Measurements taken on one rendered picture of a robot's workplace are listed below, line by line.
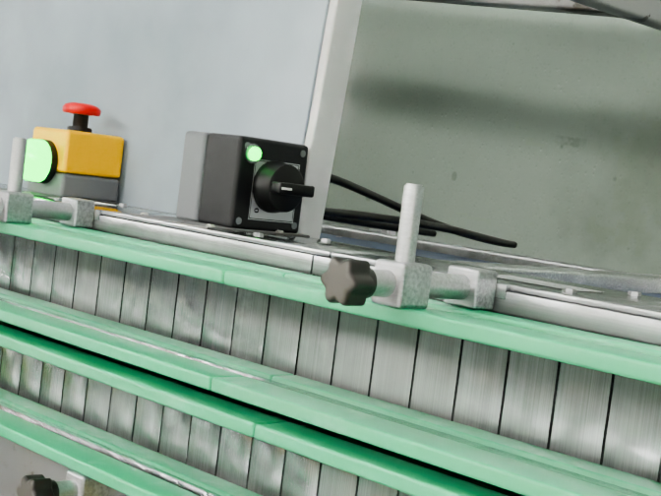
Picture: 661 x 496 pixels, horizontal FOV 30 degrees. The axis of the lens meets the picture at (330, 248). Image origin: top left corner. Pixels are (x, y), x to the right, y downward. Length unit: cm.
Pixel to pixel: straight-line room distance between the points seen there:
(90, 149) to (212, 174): 26
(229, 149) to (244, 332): 18
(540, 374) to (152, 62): 67
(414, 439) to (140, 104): 68
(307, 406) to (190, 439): 24
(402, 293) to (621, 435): 15
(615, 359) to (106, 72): 85
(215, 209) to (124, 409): 19
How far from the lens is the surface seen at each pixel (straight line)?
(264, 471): 94
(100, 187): 131
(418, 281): 73
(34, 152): 128
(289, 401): 80
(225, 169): 106
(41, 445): 103
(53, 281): 118
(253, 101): 117
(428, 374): 82
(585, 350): 65
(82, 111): 131
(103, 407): 111
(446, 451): 71
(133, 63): 133
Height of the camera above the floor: 150
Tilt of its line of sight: 44 degrees down
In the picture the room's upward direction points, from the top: 86 degrees counter-clockwise
